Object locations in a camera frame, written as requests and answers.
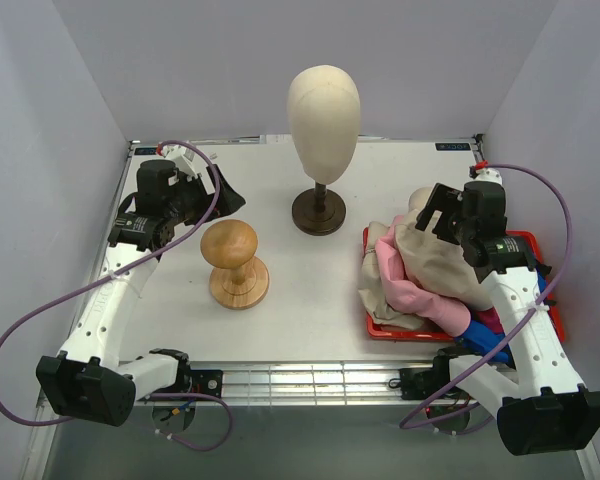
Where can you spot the cream mannequin head stand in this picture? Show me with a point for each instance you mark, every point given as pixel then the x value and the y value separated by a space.
pixel 324 115

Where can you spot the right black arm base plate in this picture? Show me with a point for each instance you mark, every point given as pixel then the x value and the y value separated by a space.
pixel 418 384

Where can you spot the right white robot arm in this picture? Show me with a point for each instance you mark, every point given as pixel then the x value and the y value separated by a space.
pixel 547 408

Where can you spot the aluminium front rail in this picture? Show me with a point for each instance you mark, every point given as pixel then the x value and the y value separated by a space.
pixel 305 382

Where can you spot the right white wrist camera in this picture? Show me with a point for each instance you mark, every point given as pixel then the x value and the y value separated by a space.
pixel 483 172

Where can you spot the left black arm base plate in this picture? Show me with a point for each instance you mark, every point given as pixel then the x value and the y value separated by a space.
pixel 206 383

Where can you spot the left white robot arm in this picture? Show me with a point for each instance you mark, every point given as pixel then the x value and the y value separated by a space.
pixel 141 228

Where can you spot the blue and magenta hat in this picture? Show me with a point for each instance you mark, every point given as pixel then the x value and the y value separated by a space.
pixel 485 330

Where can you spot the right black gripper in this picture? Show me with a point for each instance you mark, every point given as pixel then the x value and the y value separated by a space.
pixel 443 199

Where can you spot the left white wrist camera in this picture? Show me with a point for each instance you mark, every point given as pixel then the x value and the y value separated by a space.
pixel 182 157

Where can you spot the cream bucket hat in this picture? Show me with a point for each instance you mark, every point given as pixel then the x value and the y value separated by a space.
pixel 434 265

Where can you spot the beige bucket hat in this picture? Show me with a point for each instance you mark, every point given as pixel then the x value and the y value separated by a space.
pixel 371 291

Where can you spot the pink bucket hat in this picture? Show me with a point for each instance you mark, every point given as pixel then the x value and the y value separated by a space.
pixel 406 297

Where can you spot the red plastic tray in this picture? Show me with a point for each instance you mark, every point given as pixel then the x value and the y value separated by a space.
pixel 434 334

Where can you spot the light wooden hat stand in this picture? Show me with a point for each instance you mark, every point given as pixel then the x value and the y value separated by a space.
pixel 239 279

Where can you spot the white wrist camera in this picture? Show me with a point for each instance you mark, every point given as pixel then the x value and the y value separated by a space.
pixel 182 157
pixel 483 172

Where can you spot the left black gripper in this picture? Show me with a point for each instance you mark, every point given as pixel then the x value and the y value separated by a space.
pixel 228 200

